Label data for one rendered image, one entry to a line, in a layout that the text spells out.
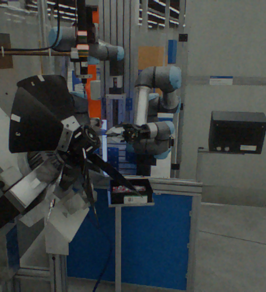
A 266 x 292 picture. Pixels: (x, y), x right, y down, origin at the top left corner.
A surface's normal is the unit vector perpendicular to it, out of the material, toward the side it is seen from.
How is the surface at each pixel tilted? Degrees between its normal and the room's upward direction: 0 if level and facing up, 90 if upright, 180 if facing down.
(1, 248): 90
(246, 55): 89
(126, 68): 90
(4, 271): 90
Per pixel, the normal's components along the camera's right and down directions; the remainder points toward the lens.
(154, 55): -0.34, 0.28
